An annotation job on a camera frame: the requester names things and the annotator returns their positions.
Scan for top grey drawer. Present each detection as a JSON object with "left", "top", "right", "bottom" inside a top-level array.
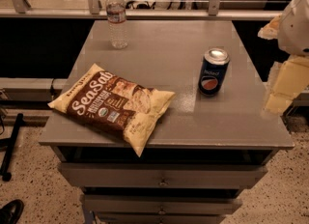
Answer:
[{"left": 59, "top": 163, "right": 267, "bottom": 189}]

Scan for black shoe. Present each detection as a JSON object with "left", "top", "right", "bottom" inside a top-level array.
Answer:
[{"left": 0, "top": 199, "right": 24, "bottom": 224}]

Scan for yellow brown chips bag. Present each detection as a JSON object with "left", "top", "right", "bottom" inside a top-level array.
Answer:
[{"left": 48, "top": 65, "right": 175, "bottom": 155}]

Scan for lower grey drawer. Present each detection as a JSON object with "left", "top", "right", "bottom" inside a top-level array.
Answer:
[{"left": 82, "top": 195, "right": 242, "bottom": 215}]

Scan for black chair leg with caster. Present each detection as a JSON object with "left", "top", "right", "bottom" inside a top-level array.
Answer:
[{"left": 0, "top": 113, "right": 25, "bottom": 182}]

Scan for clear plastic water bottle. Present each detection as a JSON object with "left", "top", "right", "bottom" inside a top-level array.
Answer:
[{"left": 105, "top": 0, "right": 127, "bottom": 49}]

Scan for grey drawer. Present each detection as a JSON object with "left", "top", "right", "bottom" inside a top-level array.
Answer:
[
  {"left": 82, "top": 195, "right": 242, "bottom": 215},
  {"left": 59, "top": 163, "right": 267, "bottom": 189}
]

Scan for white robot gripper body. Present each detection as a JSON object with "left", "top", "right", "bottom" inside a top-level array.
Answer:
[{"left": 277, "top": 0, "right": 309, "bottom": 56}]

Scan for grey drawer cabinet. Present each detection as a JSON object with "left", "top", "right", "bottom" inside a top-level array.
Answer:
[{"left": 40, "top": 20, "right": 293, "bottom": 224}]

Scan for blue Pepsi soda can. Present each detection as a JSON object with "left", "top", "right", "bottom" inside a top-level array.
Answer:
[{"left": 198, "top": 48, "right": 230, "bottom": 96}]

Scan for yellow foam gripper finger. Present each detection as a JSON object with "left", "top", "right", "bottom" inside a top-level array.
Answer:
[
  {"left": 258, "top": 15, "right": 281, "bottom": 40},
  {"left": 264, "top": 55, "right": 309, "bottom": 114}
]

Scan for metal railing frame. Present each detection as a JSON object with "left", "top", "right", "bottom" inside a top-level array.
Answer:
[{"left": 0, "top": 0, "right": 281, "bottom": 20}]

